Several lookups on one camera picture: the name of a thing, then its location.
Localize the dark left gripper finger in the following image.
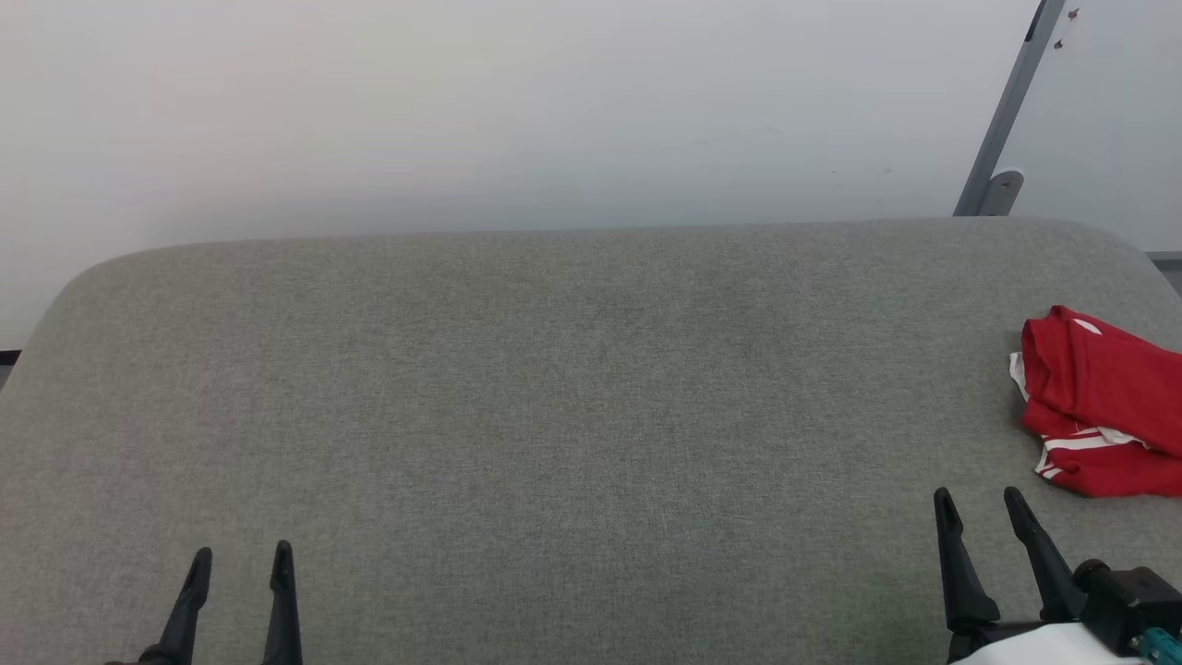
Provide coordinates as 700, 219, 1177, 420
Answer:
138, 547, 214, 665
260, 540, 305, 665

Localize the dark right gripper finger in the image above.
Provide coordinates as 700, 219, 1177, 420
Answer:
1003, 486, 1088, 623
932, 487, 1002, 638

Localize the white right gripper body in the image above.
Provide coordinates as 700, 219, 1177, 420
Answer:
946, 619, 1148, 665

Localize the red and white shirt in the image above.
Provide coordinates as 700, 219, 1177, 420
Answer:
1008, 305, 1182, 500

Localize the teal right cable connector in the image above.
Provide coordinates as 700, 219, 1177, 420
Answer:
1140, 626, 1182, 665

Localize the grey metal bracket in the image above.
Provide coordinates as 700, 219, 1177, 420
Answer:
976, 168, 1025, 219

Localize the grey metal post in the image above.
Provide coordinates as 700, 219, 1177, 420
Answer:
952, 0, 1068, 219

